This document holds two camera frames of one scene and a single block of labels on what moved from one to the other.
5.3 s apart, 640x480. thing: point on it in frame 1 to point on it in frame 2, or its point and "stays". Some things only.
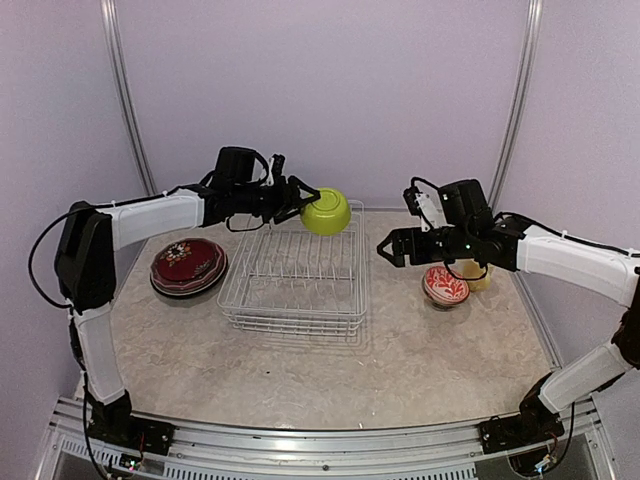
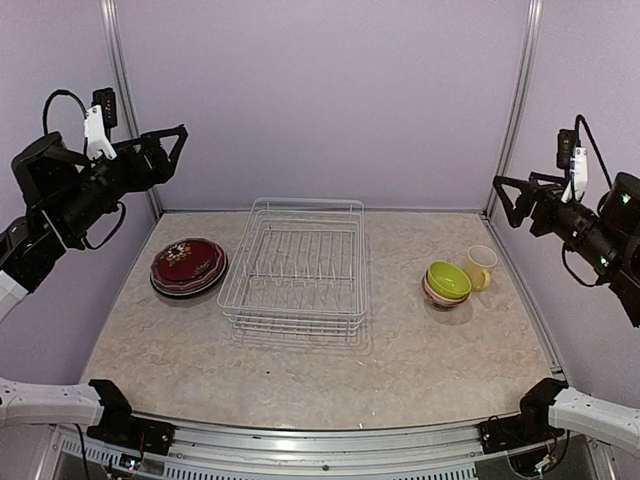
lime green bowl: x=328 y=215 to x=448 y=280
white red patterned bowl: x=444 y=288 stays
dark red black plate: x=188 y=266 stays
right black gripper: x=400 y=236 to x=549 y=196
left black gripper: x=294 y=183 to x=159 y=167
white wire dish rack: x=282 y=279 stays
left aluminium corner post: x=118 y=47 stays
